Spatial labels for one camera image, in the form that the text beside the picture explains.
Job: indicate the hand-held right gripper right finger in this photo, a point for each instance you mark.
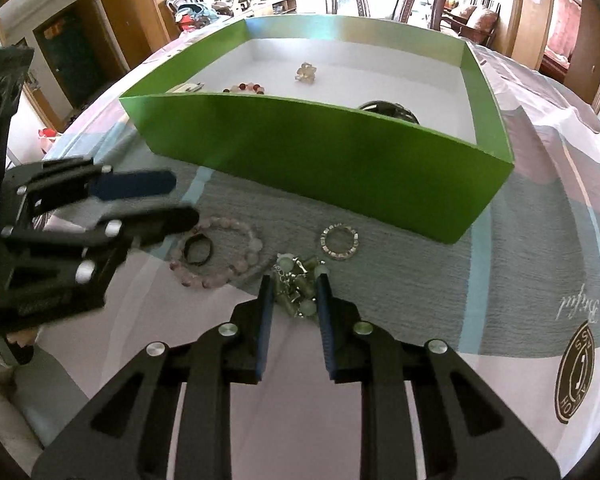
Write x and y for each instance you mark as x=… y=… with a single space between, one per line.
x=325 y=322

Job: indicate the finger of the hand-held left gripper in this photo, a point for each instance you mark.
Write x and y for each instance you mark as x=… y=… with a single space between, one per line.
x=135 y=185
x=165 y=222

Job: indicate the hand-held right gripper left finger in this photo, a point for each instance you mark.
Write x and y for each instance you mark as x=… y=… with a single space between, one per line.
x=266 y=322

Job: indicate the white wrist watch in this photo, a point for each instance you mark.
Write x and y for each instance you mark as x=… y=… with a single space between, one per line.
x=186 y=88

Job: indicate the green cardboard box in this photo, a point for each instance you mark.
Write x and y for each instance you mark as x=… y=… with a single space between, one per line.
x=330 y=160

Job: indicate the gold flower brooch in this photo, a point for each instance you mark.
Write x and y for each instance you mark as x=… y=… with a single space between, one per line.
x=306 y=72

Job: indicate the black wrist watch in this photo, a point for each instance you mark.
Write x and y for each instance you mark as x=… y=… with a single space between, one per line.
x=387 y=109

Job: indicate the person's left forearm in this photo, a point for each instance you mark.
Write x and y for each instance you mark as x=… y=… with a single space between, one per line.
x=5 y=400

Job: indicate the person's left hand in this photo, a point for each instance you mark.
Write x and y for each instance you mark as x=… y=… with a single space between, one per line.
x=24 y=336

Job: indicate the red bag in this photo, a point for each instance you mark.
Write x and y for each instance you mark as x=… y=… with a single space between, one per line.
x=48 y=141

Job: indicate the striped tablecloth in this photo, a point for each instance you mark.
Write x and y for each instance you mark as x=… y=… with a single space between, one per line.
x=480 y=310

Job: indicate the wooden chair with clothes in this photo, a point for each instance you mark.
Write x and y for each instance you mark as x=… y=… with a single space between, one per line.
x=180 y=22

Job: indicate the pile of clothes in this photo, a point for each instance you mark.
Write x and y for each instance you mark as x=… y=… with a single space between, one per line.
x=192 y=12

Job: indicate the wooden television cabinet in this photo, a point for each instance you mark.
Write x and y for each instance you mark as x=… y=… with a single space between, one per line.
x=270 y=6

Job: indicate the wooden armchair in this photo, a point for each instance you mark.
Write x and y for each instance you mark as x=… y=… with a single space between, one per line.
x=475 y=22

